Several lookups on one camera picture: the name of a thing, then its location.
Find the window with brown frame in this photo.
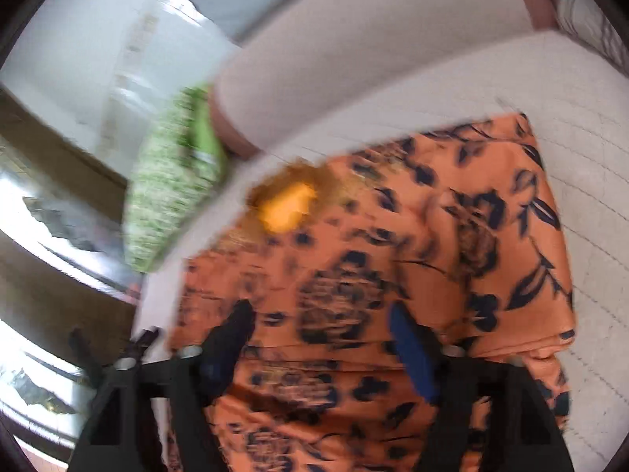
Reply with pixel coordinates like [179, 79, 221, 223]
[0, 88, 143, 463]

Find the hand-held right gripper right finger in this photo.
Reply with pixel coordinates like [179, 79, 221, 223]
[388, 300, 576, 472]

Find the white glossy cabinet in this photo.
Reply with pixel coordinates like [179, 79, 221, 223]
[98, 0, 241, 158]

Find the orange floral garment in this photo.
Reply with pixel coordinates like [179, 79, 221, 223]
[164, 113, 577, 472]

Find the white patterned pillow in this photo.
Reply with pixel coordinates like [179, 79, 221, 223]
[555, 0, 625, 70]

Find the white quilted bed mattress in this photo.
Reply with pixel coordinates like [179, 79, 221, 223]
[138, 29, 629, 472]

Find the green patterned pillow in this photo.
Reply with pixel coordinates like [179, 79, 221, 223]
[123, 87, 229, 272]

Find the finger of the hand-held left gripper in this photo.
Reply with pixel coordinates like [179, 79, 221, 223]
[69, 327, 104, 390]
[129, 325, 161, 361]

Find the white padded headboard pink trim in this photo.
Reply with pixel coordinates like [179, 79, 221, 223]
[209, 0, 561, 158]

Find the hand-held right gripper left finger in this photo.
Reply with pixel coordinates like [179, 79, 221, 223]
[69, 299, 256, 472]

